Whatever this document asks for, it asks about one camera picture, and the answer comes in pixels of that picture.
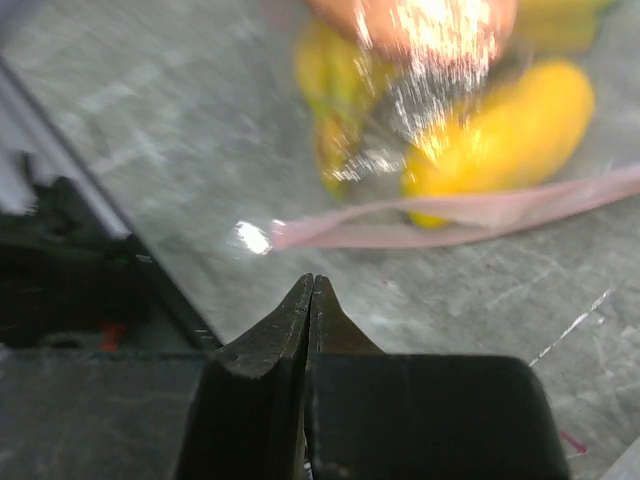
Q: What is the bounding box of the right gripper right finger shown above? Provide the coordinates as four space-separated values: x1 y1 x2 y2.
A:
305 276 570 479

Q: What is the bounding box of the fake yellow banana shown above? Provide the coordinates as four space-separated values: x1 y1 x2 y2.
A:
293 11 601 203

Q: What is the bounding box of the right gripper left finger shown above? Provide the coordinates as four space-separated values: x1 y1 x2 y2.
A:
1 274 314 479

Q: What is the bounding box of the clear zip bag pink slider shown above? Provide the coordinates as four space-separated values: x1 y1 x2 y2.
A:
268 1 639 249

